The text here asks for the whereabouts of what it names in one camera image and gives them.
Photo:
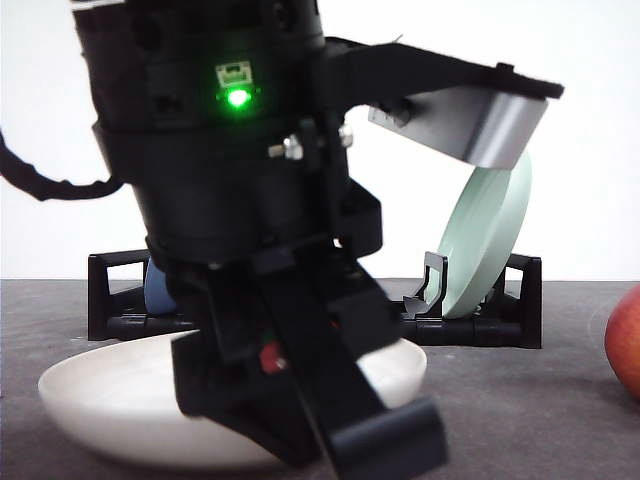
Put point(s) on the blue plate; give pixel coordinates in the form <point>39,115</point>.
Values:
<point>157,297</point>

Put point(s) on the black plastic dish rack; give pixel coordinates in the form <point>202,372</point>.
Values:
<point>515,321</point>

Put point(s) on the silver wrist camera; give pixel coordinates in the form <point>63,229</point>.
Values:
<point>485,129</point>

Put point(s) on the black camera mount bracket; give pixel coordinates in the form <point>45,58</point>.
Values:
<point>383,77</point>

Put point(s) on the green plate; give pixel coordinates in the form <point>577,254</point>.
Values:
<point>484,236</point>

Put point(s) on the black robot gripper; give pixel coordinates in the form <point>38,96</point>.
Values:
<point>222,119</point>

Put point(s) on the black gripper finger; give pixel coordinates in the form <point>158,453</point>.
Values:
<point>331,318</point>
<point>237,371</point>

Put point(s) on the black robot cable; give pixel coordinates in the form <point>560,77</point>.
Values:
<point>45,187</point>

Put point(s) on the white plate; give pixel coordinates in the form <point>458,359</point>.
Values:
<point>121,398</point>

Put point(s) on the red pomegranate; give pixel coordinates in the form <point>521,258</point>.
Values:
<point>622,341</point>

